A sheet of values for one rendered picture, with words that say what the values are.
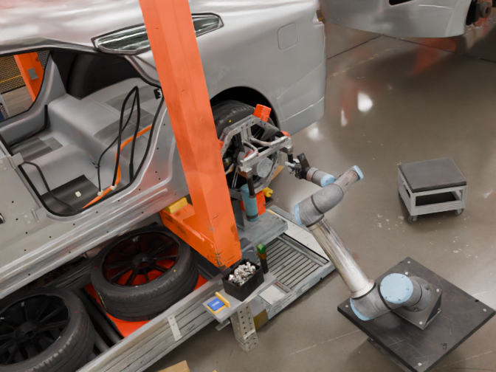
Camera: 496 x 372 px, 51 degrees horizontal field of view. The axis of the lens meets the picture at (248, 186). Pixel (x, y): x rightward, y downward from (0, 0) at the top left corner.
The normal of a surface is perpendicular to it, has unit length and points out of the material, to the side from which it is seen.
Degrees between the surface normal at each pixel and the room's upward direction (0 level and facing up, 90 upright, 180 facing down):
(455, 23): 98
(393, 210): 0
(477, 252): 0
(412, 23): 105
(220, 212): 90
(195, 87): 90
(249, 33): 81
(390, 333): 0
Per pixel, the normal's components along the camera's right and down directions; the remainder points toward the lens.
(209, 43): 0.59, 0.22
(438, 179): -0.15, -0.81
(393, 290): -0.55, -0.33
